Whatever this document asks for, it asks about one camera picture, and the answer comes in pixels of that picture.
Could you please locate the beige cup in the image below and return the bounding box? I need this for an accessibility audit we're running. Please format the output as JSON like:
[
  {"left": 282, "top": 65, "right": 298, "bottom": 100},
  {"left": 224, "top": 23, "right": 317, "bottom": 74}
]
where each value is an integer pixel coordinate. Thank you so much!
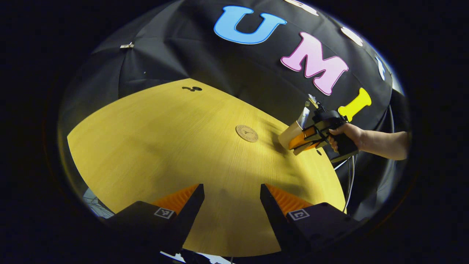
[{"left": 277, "top": 121, "right": 304, "bottom": 150}]

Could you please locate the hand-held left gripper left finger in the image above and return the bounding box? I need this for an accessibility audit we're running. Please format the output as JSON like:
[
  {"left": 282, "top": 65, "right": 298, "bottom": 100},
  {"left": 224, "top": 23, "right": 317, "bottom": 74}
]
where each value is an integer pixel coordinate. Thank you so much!
[{"left": 104, "top": 183, "right": 205, "bottom": 257}]

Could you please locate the round wooden coaster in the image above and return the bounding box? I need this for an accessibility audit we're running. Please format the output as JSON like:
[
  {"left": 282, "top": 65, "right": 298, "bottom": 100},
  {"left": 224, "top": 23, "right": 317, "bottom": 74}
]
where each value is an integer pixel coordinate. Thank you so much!
[{"left": 235, "top": 125, "right": 259, "bottom": 143}]

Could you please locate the white cable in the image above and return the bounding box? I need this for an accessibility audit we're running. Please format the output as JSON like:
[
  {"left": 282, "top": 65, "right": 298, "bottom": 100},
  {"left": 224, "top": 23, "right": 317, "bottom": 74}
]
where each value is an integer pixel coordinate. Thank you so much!
[{"left": 334, "top": 156, "right": 357, "bottom": 213}]

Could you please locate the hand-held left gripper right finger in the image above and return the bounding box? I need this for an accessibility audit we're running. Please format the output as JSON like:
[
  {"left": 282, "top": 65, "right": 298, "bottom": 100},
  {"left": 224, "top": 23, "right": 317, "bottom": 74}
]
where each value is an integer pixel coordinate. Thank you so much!
[{"left": 260, "top": 183, "right": 363, "bottom": 257}]

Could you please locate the black backdrop cloth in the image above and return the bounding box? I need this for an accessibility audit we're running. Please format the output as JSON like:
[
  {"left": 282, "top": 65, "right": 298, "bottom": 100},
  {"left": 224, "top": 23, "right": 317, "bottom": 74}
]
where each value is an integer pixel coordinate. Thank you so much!
[{"left": 59, "top": 0, "right": 407, "bottom": 220}]

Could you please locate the white toothpaste tube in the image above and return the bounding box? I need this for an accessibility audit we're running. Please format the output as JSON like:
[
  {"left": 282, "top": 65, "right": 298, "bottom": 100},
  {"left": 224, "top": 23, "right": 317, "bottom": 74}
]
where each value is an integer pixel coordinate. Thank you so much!
[{"left": 297, "top": 106, "right": 311, "bottom": 129}]

